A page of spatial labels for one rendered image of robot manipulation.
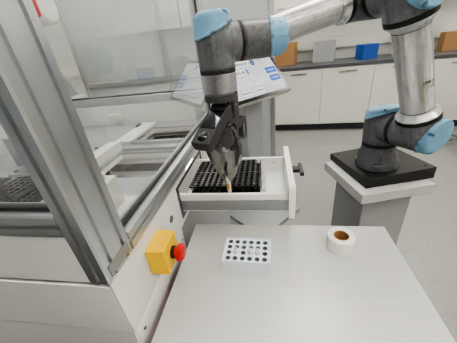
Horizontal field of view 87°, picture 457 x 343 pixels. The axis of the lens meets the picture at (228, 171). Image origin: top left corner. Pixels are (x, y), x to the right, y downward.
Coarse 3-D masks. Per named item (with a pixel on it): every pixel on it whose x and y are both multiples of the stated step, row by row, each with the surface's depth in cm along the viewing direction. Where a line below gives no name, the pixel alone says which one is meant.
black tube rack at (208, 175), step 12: (204, 168) 86; (240, 168) 83; (252, 168) 83; (192, 180) 79; (204, 180) 78; (216, 180) 78; (240, 180) 81; (252, 180) 75; (192, 192) 78; (204, 192) 77; (216, 192) 77; (240, 192) 75; (252, 192) 75
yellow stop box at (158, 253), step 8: (160, 232) 56; (168, 232) 56; (152, 240) 54; (160, 240) 54; (168, 240) 54; (176, 240) 58; (152, 248) 52; (160, 248) 52; (168, 248) 53; (152, 256) 52; (160, 256) 51; (168, 256) 53; (152, 264) 53; (160, 264) 52; (168, 264) 53; (152, 272) 54; (160, 272) 54; (168, 272) 54
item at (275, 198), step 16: (208, 160) 93; (272, 160) 89; (192, 176) 90; (272, 176) 88; (272, 192) 69; (192, 208) 74; (208, 208) 74; (224, 208) 73; (240, 208) 72; (256, 208) 71; (272, 208) 70
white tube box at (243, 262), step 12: (228, 240) 68; (240, 240) 67; (252, 240) 67; (264, 240) 66; (228, 252) 65; (240, 252) 63; (252, 252) 63; (264, 252) 63; (228, 264) 62; (240, 264) 61; (252, 264) 60; (264, 264) 59
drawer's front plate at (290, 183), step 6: (288, 150) 85; (288, 156) 81; (288, 162) 77; (288, 168) 73; (288, 174) 70; (288, 180) 67; (288, 186) 66; (294, 186) 64; (288, 192) 67; (294, 192) 65; (288, 198) 67; (294, 198) 66; (288, 204) 68; (294, 204) 66; (288, 210) 69; (294, 210) 67; (288, 216) 69; (294, 216) 69
